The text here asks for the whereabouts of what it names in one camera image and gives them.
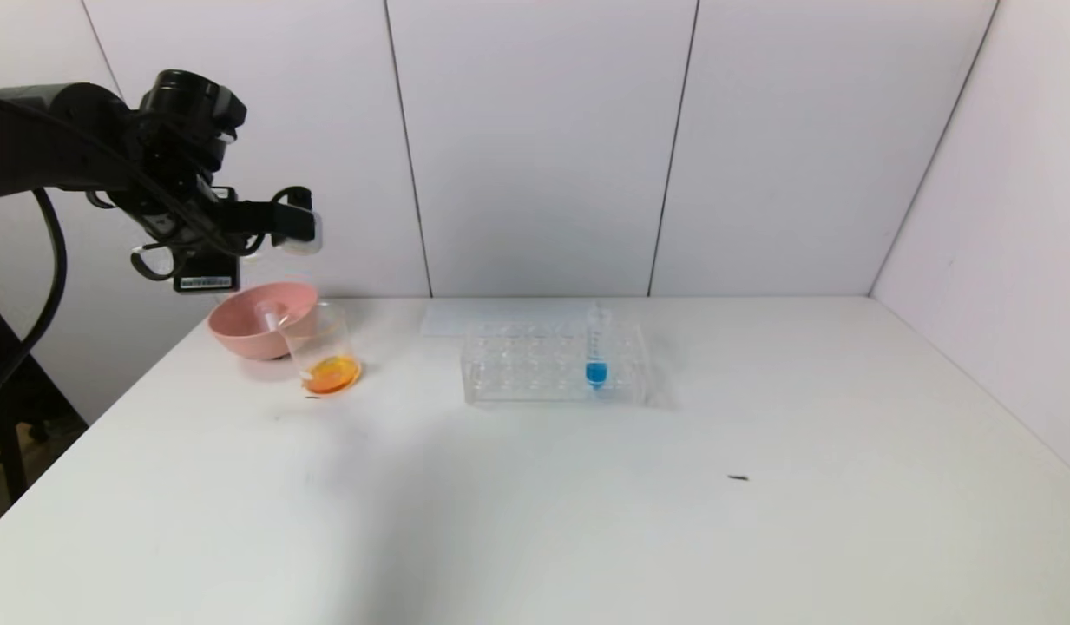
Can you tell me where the blue pigment test tube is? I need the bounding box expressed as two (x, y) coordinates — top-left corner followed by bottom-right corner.
(586, 301), (608, 391)

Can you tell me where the clear glass beaker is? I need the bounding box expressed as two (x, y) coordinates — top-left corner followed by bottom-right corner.
(279, 302), (363, 397)

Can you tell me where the black camera cable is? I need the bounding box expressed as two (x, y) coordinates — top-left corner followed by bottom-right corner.
(240, 185), (314, 258)

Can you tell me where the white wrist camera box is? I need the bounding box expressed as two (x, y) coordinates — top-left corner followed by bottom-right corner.
(274, 187), (324, 255)

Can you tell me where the pink plastic bowl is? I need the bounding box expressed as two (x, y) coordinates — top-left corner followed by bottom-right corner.
(209, 280), (319, 362)

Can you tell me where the black stand beside table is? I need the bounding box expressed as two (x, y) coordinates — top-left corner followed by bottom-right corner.
(0, 291), (89, 509)

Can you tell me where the clear acrylic test tube rack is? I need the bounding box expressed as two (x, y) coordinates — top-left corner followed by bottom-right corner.
(463, 323), (648, 406)

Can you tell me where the white paper sheet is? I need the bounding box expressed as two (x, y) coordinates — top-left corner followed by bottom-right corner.
(420, 301), (601, 338)

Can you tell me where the thick black hanging cable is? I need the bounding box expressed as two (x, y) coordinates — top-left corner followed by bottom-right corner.
(0, 187), (68, 411)

